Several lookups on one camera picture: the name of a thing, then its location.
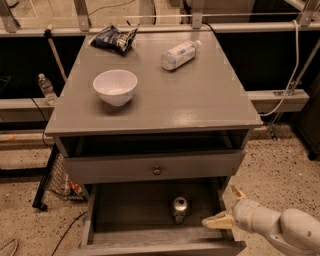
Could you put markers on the small standing water bottle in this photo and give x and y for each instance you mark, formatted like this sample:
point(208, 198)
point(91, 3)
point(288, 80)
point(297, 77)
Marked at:
point(47, 89)

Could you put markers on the clear plastic bottle lying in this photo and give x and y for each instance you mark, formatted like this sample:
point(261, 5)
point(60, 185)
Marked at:
point(180, 54)

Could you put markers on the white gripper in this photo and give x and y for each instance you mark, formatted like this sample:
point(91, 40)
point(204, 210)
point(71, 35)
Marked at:
point(246, 212)

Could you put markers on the open grey wooden drawer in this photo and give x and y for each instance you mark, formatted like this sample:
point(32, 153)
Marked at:
point(135, 219)

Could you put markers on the white ceramic bowl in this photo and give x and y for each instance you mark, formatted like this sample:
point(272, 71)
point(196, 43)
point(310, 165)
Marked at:
point(115, 87)

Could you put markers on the wooden broom handle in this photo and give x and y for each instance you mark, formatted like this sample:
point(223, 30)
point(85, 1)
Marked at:
point(48, 35)

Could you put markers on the round brass drawer knob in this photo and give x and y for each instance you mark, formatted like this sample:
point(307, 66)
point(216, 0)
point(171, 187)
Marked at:
point(157, 170)

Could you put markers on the closed grey upper drawer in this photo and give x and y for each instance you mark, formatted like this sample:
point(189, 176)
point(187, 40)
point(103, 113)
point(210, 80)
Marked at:
point(129, 168)

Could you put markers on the black metal frame leg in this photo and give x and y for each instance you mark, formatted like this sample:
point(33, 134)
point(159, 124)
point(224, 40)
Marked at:
point(37, 202)

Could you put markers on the silver redbull can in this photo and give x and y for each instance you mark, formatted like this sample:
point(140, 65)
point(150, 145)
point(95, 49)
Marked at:
point(179, 209)

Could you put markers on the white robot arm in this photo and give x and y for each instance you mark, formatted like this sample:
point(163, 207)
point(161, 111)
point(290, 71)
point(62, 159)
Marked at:
point(293, 232)

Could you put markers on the wire mesh basket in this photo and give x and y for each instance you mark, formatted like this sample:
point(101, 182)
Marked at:
point(61, 184)

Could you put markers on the dark blue chip bag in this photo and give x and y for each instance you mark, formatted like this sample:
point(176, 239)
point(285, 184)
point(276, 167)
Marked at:
point(111, 38)

